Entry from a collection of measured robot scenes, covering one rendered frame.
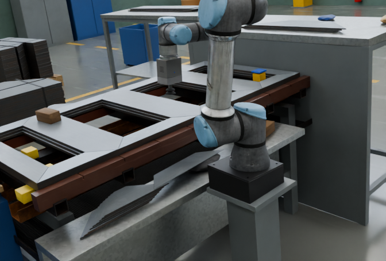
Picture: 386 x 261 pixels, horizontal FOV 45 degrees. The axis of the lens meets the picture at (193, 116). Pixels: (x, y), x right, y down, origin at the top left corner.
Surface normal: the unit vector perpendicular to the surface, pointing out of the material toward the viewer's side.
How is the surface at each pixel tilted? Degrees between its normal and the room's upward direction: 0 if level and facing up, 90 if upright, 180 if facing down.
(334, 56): 90
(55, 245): 0
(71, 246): 0
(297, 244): 0
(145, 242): 90
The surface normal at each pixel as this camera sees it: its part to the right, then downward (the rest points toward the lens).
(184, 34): 0.44, 0.26
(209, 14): -0.88, 0.04
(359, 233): -0.11, -0.94
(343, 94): -0.72, 0.30
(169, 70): 0.70, 0.20
